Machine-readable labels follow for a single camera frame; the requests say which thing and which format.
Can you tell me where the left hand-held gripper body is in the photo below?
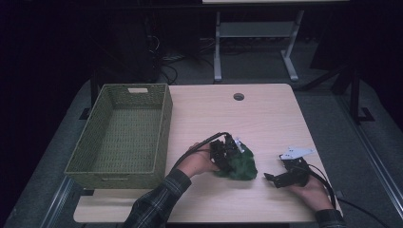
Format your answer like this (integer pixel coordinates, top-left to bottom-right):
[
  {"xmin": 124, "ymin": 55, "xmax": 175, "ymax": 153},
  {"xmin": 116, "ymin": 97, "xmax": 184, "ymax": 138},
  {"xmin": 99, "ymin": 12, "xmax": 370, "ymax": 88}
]
[{"xmin": 209, "ymin": 134, "xmax": 245, "ymax": 170}]

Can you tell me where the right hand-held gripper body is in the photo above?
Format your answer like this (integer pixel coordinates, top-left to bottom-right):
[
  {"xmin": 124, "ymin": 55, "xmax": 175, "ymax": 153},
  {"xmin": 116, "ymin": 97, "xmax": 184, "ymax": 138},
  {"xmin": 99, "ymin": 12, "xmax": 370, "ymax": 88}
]
[{"xmin": 278, "ymin": 146, "xmax": 315, "ymax": 188}]

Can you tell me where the green fuzzy cloth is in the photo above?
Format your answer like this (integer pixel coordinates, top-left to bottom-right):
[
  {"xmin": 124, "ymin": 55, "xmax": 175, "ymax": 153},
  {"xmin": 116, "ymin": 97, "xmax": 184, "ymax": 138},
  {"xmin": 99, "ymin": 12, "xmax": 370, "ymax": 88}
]
[{"xmin": 217, "ymin": 143, "xmax": 259, "ymax": 181}]

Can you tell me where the green woven basket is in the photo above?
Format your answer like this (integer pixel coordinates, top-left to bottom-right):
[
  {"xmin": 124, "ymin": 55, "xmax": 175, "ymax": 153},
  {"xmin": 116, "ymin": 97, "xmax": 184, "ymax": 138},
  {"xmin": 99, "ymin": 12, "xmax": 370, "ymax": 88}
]
[{"xmin": 63, "ymin": 83, "xmax": 174, "ymax": 191}]

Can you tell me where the person's right hand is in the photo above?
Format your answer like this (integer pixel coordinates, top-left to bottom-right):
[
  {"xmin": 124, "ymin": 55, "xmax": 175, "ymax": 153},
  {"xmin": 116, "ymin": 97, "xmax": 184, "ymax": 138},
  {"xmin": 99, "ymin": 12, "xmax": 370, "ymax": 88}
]
[{"xmin": 289, "ymin": 175, "xmax": 335, "ymax": 212}]

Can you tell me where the person's left hand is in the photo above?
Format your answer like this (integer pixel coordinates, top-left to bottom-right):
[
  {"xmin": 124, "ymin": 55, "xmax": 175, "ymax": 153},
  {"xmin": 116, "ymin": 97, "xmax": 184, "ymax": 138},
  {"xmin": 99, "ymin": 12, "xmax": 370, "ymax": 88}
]
[{"xmin": 177, "ymin": 142, "xmax": 221, "ymax": 179}]

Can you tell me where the black metal stand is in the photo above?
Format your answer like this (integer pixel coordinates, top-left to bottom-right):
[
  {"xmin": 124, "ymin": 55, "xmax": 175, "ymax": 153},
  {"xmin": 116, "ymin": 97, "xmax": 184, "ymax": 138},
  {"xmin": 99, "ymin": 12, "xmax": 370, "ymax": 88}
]
[
  {"xmin": 79, "ymin": 70, "xmax": 98, "ymax": 121},
  {"xmin": 347, "ymin": 67, "xmax": 375, "ymax": 125}
]

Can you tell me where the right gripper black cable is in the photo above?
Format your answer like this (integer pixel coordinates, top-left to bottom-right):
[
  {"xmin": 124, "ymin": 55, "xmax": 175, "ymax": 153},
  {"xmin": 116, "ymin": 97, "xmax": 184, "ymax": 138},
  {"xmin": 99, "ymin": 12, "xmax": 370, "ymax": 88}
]
[{"xmin": 304, "ymin": 163, "xmax": 337, "ymax": 211}]

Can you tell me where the thin black floor cable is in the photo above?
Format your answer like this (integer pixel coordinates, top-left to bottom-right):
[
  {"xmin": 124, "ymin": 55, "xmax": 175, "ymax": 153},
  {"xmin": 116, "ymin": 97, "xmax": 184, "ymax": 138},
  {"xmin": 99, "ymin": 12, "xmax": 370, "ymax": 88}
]
[{"xmin": 336, "ymin": 197, "xmax": 391, "ymax": 228}]

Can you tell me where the aluminium floor rail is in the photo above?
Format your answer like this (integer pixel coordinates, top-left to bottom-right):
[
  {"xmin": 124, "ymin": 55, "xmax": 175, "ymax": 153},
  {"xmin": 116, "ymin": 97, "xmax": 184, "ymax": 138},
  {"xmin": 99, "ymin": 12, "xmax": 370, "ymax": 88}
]
[
  {"xmin": 335, "ymin": 94, "xmax": 403, "ymax": 220},
  {"xmin": 39, "ymin": 175, "xmax": 76, "ymax": 228}
]

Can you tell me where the grey metal desk frame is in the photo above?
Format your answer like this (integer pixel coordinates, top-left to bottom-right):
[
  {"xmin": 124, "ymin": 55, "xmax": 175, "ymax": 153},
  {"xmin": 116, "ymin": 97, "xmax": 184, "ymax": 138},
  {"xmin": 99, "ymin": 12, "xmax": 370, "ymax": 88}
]
[{"xmin": 213, "ymin": 9, "xmax": 305, "ymax": 83}]

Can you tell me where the tangle of floor cables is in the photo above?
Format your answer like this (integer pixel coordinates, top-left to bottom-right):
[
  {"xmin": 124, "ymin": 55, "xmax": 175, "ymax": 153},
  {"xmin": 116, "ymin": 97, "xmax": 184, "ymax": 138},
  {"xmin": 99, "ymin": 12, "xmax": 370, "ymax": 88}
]
[{"xmin": 157, "ymin": 52, "xmax": 186, "ymax": 86}]

